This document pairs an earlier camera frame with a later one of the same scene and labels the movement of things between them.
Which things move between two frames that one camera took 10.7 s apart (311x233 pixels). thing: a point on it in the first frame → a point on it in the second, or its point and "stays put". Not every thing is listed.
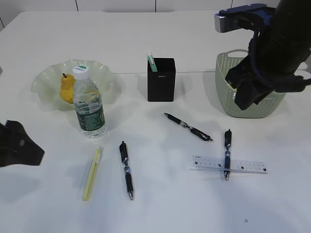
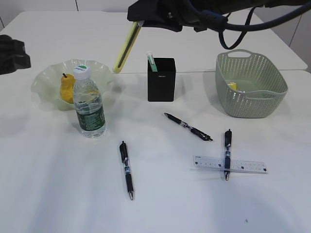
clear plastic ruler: x=237 y=165 stays put
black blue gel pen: x=228 y=140 stays put
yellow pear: x=67 y=87 stays put
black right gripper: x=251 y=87 → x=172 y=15
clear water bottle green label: x=88 y=105 stays put
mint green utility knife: x=152 y=62 stays put
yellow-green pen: x=91 y=174 → x=129 y=41
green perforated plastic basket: x=268 y=106 stays put
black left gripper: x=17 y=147 → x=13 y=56
